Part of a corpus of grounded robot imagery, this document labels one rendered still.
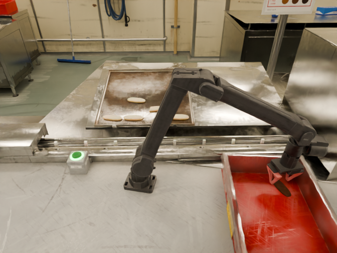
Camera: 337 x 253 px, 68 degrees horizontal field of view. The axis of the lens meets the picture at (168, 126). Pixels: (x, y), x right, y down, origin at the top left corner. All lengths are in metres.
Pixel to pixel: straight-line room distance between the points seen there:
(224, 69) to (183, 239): 1.12
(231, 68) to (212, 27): 2.85
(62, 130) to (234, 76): 1.06
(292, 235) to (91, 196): 0.73
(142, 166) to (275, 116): 0.48
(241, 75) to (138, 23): 3.32
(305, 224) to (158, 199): 0.53
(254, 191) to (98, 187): 0.62
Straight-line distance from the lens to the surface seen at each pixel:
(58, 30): 5.11
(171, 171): 1.10
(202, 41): 4.57
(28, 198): 1.14
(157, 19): 4.73
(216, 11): 4.49
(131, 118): 1.29
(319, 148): 1.00
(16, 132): 1.34
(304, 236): 1.02
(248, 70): 1.73
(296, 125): 0.89
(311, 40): 1.36
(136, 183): 1.00
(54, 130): 1.46
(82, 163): 1.10
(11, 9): 4.58
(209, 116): 1.32
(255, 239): 0.95
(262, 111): 0.83
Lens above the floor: 1.60
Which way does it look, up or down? 35 degrees down
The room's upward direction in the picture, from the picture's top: straight up
